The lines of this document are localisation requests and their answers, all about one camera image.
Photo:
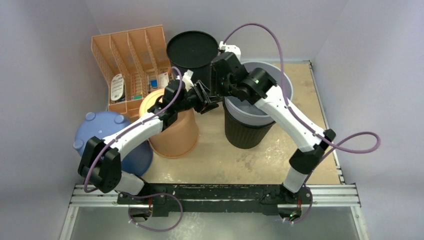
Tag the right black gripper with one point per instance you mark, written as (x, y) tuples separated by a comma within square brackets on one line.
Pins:
[(216, 79)]

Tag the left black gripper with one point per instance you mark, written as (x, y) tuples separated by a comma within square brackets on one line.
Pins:
[(205, 104)]

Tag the grey plastic bucket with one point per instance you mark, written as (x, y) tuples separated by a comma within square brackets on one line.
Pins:
[(248, 114)]

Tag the dark navy cylindrical bin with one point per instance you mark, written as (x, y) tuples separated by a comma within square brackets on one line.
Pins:
[(193, 50)]

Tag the orange plastic bucket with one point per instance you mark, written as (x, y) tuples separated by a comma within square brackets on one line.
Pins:
[(178, 139)]

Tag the black ribbed bin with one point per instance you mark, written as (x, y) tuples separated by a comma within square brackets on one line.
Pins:
[(243, 136)]

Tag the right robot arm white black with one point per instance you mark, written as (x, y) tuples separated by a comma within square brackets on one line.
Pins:
[(260, 89)]

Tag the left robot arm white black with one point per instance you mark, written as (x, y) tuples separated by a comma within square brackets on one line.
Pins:
[(100, 164)]

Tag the small boxes in organizer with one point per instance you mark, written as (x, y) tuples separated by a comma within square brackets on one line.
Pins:
[(150, 83)]

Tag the orange plastic file organizer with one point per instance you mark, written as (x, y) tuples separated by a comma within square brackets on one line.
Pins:
[(141, 51)]

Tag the white oval package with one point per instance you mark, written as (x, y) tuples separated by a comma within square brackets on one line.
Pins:
[(117, 88)]

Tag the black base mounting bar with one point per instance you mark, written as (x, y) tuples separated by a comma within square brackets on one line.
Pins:
[(267, 199)]

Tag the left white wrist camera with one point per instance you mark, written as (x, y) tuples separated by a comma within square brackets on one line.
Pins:
[(187, 79)]

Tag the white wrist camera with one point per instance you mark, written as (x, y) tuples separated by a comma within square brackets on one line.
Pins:
[(223, 48), (187, 79)]

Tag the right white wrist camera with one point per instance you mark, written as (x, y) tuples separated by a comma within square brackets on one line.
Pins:
[(223, 48)]

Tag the aluminium frame rail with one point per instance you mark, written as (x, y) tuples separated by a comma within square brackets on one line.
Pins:
[(322, 196)]

